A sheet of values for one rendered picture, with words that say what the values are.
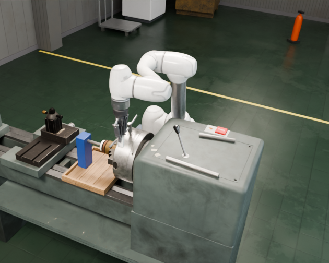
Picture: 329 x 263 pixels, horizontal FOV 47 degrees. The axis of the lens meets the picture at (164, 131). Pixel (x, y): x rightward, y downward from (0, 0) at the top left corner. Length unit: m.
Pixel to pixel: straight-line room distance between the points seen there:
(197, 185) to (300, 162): 2.59
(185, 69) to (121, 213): 0.93
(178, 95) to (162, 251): 0.96
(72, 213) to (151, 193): 0.79
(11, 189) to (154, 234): 1.18
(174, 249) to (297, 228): 1.58
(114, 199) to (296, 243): 1.74
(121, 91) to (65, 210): 1.19
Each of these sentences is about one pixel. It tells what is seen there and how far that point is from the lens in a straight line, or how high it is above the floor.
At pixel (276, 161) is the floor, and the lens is 4.25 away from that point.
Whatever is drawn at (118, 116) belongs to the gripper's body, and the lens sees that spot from 1.84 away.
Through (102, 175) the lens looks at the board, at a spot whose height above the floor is 0.89.
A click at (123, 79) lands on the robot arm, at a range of 1.74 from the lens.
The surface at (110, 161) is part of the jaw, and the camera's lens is 2.15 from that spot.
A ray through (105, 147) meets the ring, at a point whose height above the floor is 1.10.
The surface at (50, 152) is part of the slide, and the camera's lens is 2.48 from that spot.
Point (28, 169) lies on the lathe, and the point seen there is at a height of 0.91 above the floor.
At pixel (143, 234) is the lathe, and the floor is 0.72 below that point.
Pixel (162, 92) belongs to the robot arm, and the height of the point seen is 1.64.
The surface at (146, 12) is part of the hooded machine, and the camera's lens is 8.16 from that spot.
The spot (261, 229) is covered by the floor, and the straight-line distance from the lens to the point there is 3.44.
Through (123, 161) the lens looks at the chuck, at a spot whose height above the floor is 1.14.
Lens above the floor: 2.41
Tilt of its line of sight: 33 degrees down
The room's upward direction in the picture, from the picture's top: 4 degrees clockwise
